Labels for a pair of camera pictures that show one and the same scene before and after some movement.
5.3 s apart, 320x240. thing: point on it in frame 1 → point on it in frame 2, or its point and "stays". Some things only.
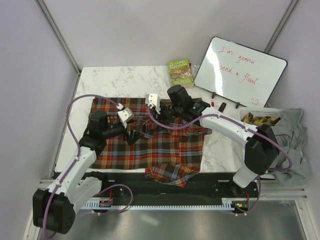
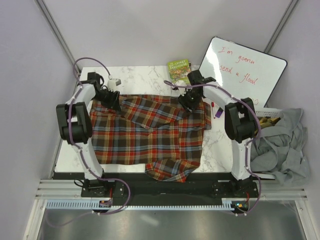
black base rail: [138, 186] stays
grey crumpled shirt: [290, 130] stays
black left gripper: [132, 138] → [114, 104]
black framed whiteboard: [244, 75] stays
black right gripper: [161, 116] → [183, 100]
